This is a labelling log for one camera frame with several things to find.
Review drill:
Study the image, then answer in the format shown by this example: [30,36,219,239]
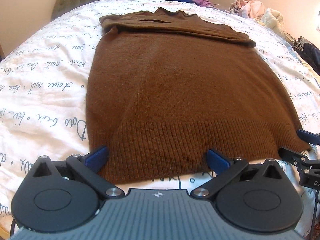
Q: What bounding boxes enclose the brown knit sweater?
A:
[86,8,310,184]

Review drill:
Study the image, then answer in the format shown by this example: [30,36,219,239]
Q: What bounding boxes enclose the white script-print duvet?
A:
[1,0,319,239]

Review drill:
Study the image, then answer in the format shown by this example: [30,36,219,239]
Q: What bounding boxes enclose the pink clothes pile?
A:
[229,0,266,20]

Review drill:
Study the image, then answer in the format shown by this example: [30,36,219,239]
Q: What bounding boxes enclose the dark clothes at bedside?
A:
[293,37,320,75]

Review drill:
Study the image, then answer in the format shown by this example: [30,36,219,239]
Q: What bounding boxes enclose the purple pink garment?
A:
[193,0,220,9]

